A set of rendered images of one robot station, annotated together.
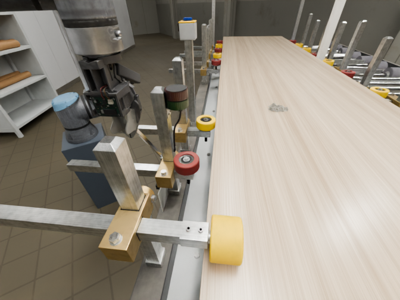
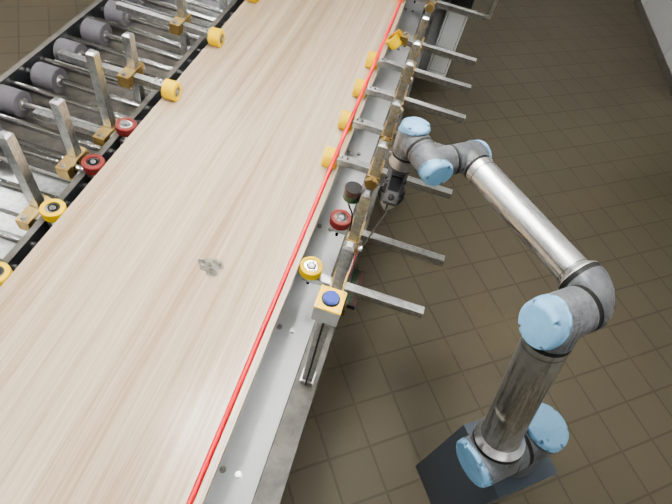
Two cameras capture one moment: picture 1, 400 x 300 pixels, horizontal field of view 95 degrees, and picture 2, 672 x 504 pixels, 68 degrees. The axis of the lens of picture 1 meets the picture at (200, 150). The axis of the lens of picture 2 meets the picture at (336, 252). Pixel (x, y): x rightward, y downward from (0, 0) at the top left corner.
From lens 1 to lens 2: 1.93 m
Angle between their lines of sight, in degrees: 89
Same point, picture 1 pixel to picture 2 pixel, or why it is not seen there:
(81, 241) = (462, 396)
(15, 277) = not seen: hidden behind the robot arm
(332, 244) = (276, 153)
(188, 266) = not seen: hidden behind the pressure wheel
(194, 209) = (326, 262)
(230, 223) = (330, 151)
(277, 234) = (300, 163)
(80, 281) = (441, 348)
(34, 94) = not seen: outside the picture
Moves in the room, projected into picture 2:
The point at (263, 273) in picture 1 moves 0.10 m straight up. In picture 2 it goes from (315, 154) to (318, 135)
